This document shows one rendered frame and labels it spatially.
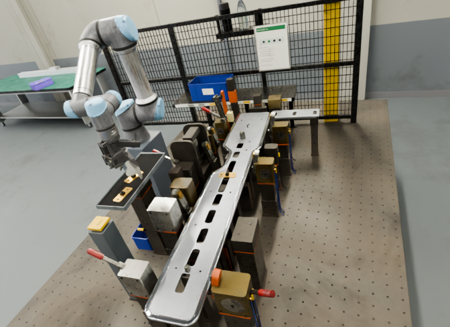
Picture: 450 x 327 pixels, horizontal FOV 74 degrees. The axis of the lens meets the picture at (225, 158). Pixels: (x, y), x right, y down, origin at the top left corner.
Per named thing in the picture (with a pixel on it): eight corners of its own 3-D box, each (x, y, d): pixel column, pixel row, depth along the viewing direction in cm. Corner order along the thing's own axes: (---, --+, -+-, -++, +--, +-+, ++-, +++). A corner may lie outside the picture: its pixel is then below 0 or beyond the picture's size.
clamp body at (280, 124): (296, 176, 182) (292, 126, 163) (276, 175, 186) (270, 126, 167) (296, 169, 187) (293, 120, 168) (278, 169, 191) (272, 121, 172)
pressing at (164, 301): (203, 330, 88) (202, 328, 87) (138, 317, 95) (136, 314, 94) (272, 112, 194) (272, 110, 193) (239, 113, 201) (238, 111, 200)
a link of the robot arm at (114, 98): (94, 91, 123) (82, 102, 114) (119, 87, 122) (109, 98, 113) (102, 108, 128) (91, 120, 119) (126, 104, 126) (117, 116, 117)
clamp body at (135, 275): (171, 334, 118) (138, 279, 98) (144, 328, 122) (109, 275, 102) (178, 315, 123) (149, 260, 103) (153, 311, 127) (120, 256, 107)
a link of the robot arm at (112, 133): (108, 120, 119) (120, 124, 114) (112, 131, 122) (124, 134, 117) (92, 130, 114) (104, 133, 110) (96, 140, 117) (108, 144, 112)
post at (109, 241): (144, 302, 131) (102, 234, 107) (129, 299, 133) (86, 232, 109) (152, 287, 137) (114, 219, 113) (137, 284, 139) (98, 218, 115)
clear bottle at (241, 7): (248, 28, 207) (243, -4, 196) (238, 29, 209) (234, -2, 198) (249, 26, 212) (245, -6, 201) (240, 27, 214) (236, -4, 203)
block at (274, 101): (284, 147, 210) (280, 99, 190) (272, 147, 213) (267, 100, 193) (285, 141, 216) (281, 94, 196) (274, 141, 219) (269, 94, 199)
